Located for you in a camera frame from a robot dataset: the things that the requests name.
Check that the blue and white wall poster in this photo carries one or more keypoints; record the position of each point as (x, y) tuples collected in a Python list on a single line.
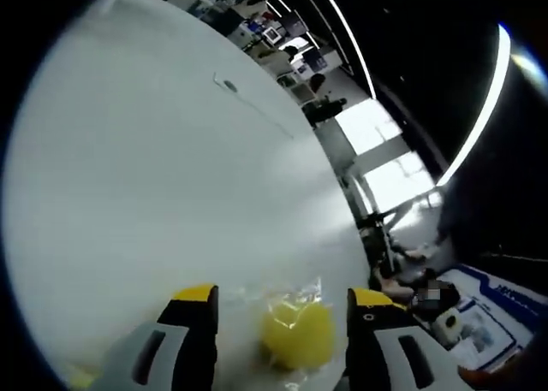
[(496, 318)]

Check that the round yellow silicone block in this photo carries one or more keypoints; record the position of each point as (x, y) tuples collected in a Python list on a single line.
[(299, 339)]

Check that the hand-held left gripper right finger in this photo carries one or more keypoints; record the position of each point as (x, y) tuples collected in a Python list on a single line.
[(372, 348)]

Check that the black stand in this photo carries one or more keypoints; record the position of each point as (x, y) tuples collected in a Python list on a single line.
[(383, 241)]

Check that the rectangular yellow silicone block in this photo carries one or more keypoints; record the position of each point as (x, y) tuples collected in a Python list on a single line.
[(83, 376)]

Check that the white box device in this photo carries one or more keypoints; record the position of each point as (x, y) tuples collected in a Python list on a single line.
[(449, 324)]

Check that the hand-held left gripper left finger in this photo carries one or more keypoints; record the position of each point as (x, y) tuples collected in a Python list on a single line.
[(184, 348)]

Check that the long ceiling light strip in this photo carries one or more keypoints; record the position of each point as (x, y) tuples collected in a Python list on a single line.
[(488, 104), (347, 36)]

